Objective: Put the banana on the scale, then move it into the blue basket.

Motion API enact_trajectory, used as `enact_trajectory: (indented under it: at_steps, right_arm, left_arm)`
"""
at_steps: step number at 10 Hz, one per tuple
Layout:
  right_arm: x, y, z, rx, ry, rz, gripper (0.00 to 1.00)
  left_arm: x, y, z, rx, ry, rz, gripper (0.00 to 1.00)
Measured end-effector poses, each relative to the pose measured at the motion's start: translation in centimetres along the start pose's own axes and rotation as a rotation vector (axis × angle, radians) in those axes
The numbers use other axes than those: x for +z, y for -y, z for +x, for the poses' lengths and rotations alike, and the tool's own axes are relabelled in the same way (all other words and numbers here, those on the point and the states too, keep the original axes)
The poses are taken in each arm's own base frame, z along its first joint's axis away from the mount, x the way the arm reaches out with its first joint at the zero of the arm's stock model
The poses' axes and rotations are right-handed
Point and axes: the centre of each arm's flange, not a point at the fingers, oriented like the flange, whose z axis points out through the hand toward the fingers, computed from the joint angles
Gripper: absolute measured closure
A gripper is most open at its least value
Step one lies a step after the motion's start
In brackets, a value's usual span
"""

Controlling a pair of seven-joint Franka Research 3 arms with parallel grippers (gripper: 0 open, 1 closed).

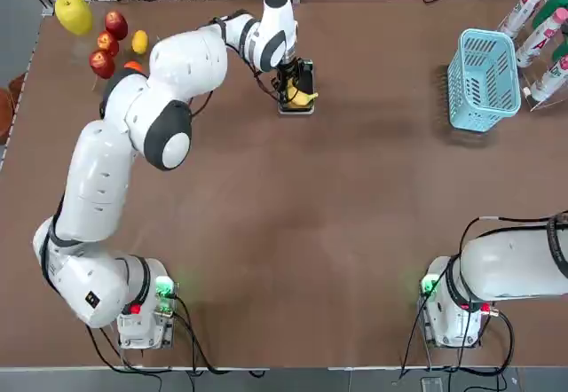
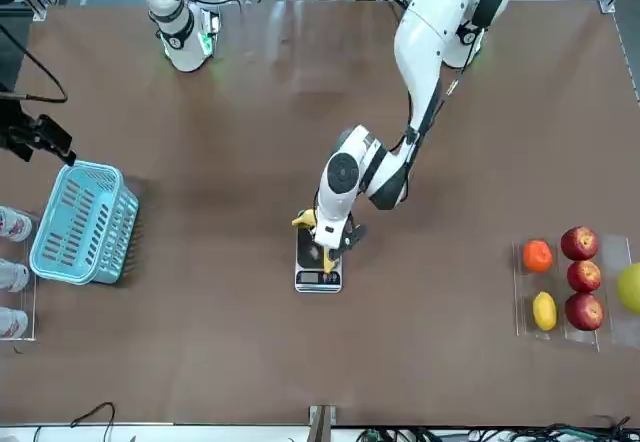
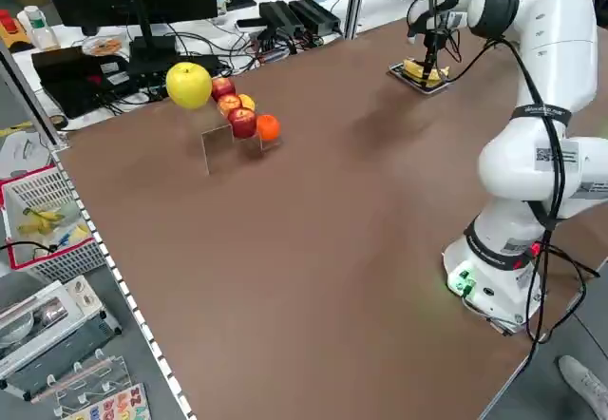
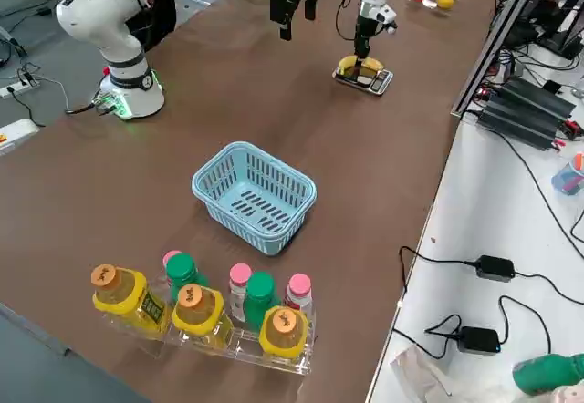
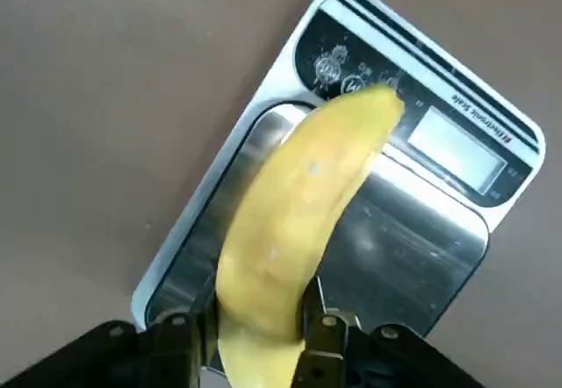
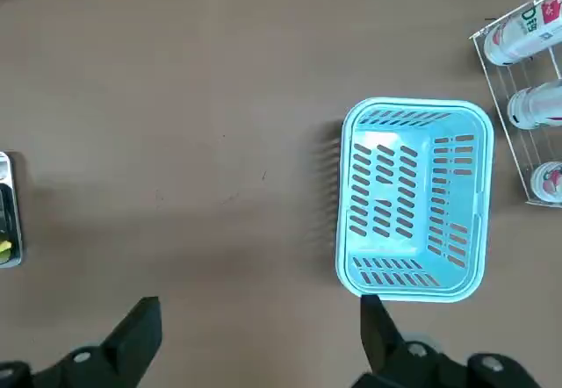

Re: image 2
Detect white bottle green print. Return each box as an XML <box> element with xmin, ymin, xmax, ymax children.
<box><xmin>0</xmin><ymin>258</ymin><xmax>30</xmax><ymax>293</ymax></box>

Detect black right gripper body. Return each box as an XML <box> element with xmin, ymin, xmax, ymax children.
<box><xmin>0</xmin><ymin>97</ymin><xmax>37</xmax><ymax>154</ymax></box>

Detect orange tangerine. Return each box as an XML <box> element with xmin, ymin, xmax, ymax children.
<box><xmin>522</xmin><ymin>239</ymin><xmax>554</xmax><ymax>274</ymax></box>

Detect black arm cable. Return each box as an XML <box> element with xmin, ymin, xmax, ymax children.
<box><xmin>389</xmin><ymin>21</ymin><xmax>476</xmax><ymax>163</ymax></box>
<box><xmin>0</xmin><ymin>24</ymin><xmax>69</xmax><ymax>105</ymax></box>

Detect large yellow-green pear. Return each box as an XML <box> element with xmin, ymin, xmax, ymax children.
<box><xmin>616</xmin><ymin>262</ymin><xmax>640</xmax><ymax>315</ymax></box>

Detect clear acrylic bottle shelf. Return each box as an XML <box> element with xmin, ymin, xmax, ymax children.
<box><xmin>0</xmin><ymin>209</ymin><xmax>39</xmax><ymax>343</ymax></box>

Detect aluminium frame post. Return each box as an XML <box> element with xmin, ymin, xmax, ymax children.
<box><xmin>308</xmin><ymin>404</ymin><xmax>337</xmax><ymax>442</ymax></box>

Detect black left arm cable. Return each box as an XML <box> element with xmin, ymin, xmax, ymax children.
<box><xmin>389</xmin><ymin>21</ymin><xmax>476</xmax><ymax>163</ymax></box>

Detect yellow lemon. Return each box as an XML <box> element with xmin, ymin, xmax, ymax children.
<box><xmin>532</xmin><ymin>291</ymin><xmax>558</xmax><ymax>332</ymax></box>

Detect yellow banana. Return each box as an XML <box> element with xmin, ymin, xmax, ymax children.
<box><xmin>291</xmin><ymin>208</ymin><xmax>342</xmax><ymax>274</ymax></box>

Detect tangled black cables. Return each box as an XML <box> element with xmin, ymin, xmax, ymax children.
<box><xmin>357</xmin><ymin>414</ymin><xmax>640</xmax><ymax>442</ymax></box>

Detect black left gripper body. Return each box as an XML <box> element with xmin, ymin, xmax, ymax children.
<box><xmin>341</xmin><ymin>214</ymin><xmax>369</xmax><ymax>256</ymax></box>

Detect thin black loose cable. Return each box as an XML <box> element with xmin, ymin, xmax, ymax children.
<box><xmin>32</xmin><ymin>401</ymin><xmax>117</xmax><ymax>442</ymax></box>

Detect black digital kitchen scale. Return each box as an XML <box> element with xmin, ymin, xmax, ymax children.
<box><xmin>294</xmin><ymin>210</ymin><xmax>344</xmax><ymax>294</ymax></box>

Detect red apple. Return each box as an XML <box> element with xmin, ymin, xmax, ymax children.
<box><xmin>564</xmin><ymin>292</ymin><xmax>605</xmax><ymax>332</ymax></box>
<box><xmin>566</xmin><ymin>260</ymin><xmax>603</xmax><ymax>294</ymax></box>
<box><xmin>560</xmin><ymin>226</ymin><xmax>600</xmax><ymax>262</ymax></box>

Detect white bottle red print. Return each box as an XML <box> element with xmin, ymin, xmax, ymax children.
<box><xmin>0</xmin><ymin>205</ymin><xmax>34</xmax><ymax>243</ymax></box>
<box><xmin>0</xmin><ymin>306</ymin><xmax>30</xmax><ymax>339</ymax></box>

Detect green circuit board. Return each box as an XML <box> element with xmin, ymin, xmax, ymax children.
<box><xmin>198</xmin><ymin>6</ymin><xmax>222</xmax><ymax>57</ymax></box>

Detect light blue plastic basket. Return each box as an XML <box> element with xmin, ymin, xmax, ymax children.
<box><xmin>28</xmin><ymin>160</ymin><xmax>140</xmax><ymax>286</ymax></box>

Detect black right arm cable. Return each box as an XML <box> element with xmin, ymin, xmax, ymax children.
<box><xmin>0</xmin><ymin>24</ymin><xmax>69</xmax><ymax>105</ymax></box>

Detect clear acrylic fruit stand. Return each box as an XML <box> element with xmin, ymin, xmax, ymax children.
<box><xmin>512</xmin><ymin>234</ymin><xmax>634</xmax><ymax>353</ymax></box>

